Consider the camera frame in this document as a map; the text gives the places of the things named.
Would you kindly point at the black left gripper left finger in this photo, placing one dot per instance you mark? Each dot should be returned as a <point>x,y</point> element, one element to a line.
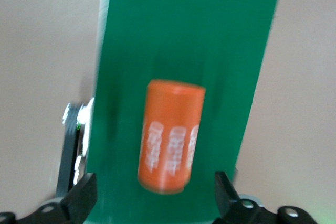
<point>78,200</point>

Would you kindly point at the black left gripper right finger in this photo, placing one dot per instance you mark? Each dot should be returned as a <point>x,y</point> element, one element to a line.
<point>231,208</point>

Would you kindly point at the orange cylinder white print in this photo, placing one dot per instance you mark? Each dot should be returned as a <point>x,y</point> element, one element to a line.
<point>170,134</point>

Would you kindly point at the green conveyor belt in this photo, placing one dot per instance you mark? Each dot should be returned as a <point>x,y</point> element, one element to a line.
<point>183,37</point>

